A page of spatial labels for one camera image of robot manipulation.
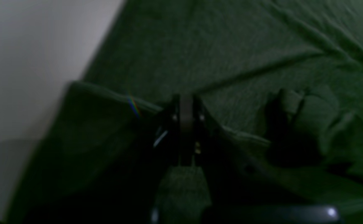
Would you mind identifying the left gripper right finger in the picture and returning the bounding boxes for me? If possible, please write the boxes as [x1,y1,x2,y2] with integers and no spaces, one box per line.
[194,96,341,224]

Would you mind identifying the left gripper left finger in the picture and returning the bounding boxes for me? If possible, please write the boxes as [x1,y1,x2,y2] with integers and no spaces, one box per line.
[23,95,182,224]

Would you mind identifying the dark green t-shirt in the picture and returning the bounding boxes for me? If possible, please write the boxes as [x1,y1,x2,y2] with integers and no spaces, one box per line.
[6,0,363,224]

